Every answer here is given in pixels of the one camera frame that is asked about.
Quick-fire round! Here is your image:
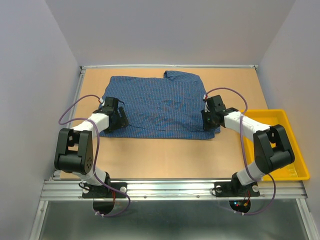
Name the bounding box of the blue plaid long sleeve shirt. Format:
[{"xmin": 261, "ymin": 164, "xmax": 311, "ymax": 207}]
[{"xmin": 100, "ymin": 70, "xmax": 221, "ymax": 140}]

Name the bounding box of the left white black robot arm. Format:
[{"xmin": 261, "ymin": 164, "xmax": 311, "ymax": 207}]
[{"xmin": 54, "ymin": 95, "xmax": 129, "ymax": 198}]

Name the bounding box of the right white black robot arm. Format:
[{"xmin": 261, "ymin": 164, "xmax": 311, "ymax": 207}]
[{"xmin": 201, "ymin": 95, "xmax": 295, "ymax": 197}]

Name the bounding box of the yellow plastic tray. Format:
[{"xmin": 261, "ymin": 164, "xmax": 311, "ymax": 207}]
[{"xmin": 245, "ymin": 109, "xmax": 310, "ymax": 181}]

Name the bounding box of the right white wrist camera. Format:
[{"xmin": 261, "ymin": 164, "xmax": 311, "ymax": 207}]
[{"xmin": 202, "ymin": 94, "xmax": 209, "ymax": 112}]

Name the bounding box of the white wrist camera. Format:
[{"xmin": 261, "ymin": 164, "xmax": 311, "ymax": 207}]
[
  {"xmin": 202, "ymin": 94, "xmax": 209, "ymax": 112},
  {"xmin": 98, "ymin": 98, "xmax": 105, "ymax": 106}
]

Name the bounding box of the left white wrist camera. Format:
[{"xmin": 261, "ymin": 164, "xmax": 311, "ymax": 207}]
[{"xmin": 98, "ymin": 98, "xmax": 105, "ymax": 106}]

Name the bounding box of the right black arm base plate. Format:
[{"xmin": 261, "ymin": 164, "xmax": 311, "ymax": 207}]
[{"xmin": 211, "ymin": 181, "xmax": 260, "ymax": 198}]

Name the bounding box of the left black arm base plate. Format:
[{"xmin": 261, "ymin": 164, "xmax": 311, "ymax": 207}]
[{"xmin": 78, "ymin": 182, "xmax": 127, "ymax": 199}]

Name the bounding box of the aluminium front rail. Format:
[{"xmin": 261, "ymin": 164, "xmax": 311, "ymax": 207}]
[{"xmin": 40, "ymin": 179, "xmax": 308, "ymax": 201}]

